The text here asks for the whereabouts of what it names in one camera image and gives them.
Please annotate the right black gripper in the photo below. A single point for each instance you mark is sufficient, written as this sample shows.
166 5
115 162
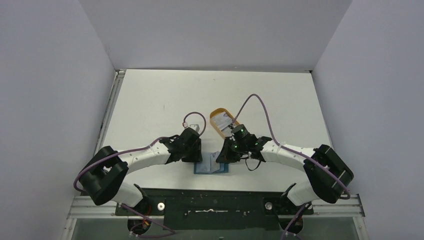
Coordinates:
224 153

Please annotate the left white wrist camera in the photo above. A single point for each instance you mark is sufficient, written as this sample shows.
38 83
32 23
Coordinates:
195 127

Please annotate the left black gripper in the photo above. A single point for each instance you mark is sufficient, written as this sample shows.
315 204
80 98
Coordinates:
196 156

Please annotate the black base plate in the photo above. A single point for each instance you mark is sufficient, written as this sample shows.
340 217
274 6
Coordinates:
182 209

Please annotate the yellow oval tray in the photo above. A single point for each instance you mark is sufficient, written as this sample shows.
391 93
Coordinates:
226 132

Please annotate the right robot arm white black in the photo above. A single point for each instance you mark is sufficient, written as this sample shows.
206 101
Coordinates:
327 175

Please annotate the aluminium frame rail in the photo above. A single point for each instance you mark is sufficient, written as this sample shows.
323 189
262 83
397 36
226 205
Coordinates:
70 223

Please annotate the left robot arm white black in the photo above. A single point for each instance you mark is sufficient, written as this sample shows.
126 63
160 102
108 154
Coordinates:
103 176

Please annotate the blue leather card holder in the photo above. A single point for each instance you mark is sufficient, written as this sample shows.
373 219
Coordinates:
199 170

